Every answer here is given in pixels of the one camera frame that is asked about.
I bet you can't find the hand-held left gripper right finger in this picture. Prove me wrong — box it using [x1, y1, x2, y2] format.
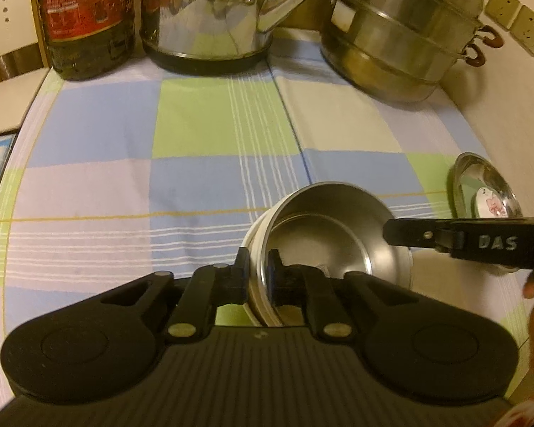
[267, 249, 423, 340]

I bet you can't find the stainless steel bowl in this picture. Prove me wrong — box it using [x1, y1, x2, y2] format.
[260, 181, 414, 326]

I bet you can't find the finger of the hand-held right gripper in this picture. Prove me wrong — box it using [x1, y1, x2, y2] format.
[382, 217, 466, 257]

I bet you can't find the red and white packet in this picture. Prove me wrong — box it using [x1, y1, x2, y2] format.
[493, 392, 534, 427]

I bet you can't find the checked pastel tablecloth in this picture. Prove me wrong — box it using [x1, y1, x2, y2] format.
[0, 27, 534, 406]

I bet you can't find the red label oil bottle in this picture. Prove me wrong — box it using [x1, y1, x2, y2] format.
[33, 0, 137, 82]

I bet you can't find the stacked stainless steamer pot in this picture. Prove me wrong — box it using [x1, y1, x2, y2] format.
[319, 0, 506, 104]

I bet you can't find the white chair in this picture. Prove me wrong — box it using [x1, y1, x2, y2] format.
[0, 0, 51, 140]

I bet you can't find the beige wall socket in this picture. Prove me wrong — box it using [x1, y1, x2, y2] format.
[485, 0, 524, 30]
[510, 5, 534, 58]

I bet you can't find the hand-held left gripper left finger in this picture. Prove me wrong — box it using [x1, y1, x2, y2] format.
[99, 249, 251, 344]

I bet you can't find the stainless steel kettle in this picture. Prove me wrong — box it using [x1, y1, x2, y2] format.
[140, 0, 335, 74]

